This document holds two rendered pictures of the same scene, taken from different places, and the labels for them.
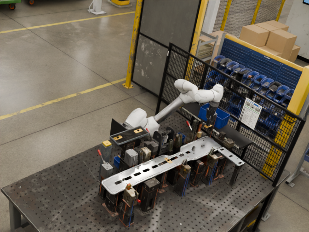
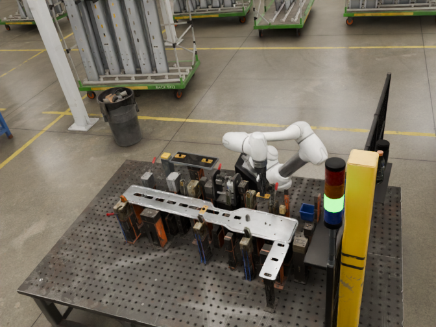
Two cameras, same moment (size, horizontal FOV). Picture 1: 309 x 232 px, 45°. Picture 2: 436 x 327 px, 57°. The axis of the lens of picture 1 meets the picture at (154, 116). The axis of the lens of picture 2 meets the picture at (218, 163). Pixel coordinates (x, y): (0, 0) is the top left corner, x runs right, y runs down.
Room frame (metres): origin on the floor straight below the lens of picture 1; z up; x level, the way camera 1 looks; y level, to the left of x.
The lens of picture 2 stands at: (2.46, -2.34, 2.93)
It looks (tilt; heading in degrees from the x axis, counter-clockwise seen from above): 36 degrees down; 77
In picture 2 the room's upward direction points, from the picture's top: 10 degrees counter-clockwise
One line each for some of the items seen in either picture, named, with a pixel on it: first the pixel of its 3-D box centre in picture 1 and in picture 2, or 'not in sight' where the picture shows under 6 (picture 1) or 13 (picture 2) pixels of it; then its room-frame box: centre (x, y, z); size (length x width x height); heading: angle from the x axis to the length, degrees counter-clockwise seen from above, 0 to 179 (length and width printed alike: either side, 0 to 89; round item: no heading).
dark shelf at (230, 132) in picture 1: (215, 124); (339, 215); (3.57, -0.69, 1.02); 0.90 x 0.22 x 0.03; 46
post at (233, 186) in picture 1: (235, 174); (269, 290); (2.97, -0.91, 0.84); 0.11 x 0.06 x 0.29; 46
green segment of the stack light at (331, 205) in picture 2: not in sight; (333, 200); (3.08, -1.38, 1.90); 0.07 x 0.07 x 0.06
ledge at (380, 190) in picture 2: (243, 89); (374, 174); (3.65, -0.89, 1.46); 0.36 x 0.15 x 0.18; 46
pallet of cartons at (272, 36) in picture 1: (266, 54); not in sight; (7.49, -2.04, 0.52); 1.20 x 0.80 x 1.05; 140
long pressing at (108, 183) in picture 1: (167, 162); (200, 210); (2.76, -0.20, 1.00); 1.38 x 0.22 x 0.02; 136
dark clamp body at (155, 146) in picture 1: (150, 159); (213, 202); (2.89, -0.04, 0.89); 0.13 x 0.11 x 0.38; 46
